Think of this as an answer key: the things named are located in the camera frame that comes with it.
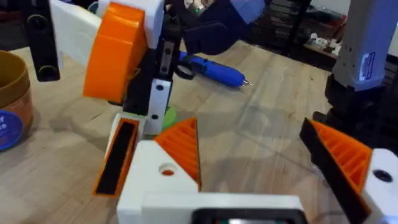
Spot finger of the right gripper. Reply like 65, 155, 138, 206
83, 0, 165, 105
93, 79, 172, 197

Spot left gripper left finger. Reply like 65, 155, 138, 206
117, 117, 202, 224

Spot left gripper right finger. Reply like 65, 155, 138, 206
299, 118, 398, 224

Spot blue electric screwdriver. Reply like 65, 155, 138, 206
178, 50, 253, 88

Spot green disc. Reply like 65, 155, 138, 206
160, 105, 178, 132

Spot right wrist upright plate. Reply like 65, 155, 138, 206
21, 0, 103, 82

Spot brown tub with toys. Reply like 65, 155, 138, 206
0, 49, 34, 152

